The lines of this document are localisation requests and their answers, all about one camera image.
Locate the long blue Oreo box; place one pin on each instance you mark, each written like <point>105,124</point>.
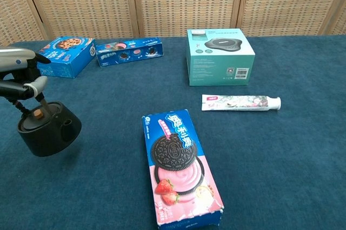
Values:
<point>129,52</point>

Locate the white floral toothpaste tube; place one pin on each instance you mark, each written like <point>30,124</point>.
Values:
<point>240,102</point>

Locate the small black teapot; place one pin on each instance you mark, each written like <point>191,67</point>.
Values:
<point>48,130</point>

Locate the teal speakerphone box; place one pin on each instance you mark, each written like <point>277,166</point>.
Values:
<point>220,58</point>

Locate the woven bamboo folding screen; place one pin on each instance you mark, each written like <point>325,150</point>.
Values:
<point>173,2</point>

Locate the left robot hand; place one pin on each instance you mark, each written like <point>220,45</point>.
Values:
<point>19,78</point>

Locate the pink strawberry Oreo box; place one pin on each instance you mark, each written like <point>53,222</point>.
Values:
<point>179,167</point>

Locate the blue table mat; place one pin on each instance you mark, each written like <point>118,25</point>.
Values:
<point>270,146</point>

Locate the blue chocolate chip cookie box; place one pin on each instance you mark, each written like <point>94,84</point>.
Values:
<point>69,56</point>

